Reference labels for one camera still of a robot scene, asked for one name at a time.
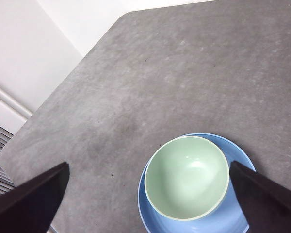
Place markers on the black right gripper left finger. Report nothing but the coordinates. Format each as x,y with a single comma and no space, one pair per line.
31,208

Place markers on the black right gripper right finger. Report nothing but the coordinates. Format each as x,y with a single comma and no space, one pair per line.
264,206

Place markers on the green ribbed bowl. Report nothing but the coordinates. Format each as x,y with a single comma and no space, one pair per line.
186,179

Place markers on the blue round plate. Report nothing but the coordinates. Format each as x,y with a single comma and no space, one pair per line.
160,221

